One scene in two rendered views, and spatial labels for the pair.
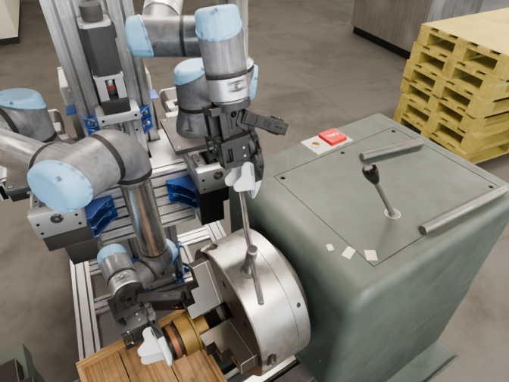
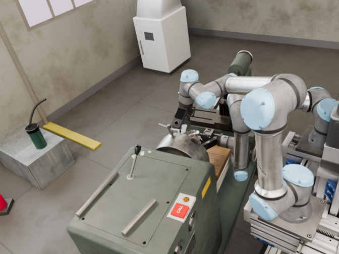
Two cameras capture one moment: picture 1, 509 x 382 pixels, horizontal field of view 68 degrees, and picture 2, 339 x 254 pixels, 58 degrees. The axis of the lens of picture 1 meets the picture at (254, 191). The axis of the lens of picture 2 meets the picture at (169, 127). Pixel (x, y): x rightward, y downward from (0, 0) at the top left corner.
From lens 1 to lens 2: 1.83 m
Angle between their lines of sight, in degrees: 100
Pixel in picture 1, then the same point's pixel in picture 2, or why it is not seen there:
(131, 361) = (217, 156)
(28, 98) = (320, 107)
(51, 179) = not seen: hidden behind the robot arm
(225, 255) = (184, 136)
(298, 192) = (175, 166)
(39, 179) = not seen: hidden behind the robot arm
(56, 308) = not seen: outside the picture
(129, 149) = (231, 111)
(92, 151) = (234, 98)
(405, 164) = (130, 212)
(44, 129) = (316, 123)
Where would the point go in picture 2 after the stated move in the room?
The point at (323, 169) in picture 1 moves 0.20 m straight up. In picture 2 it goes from (171, 184) to (164, 152)
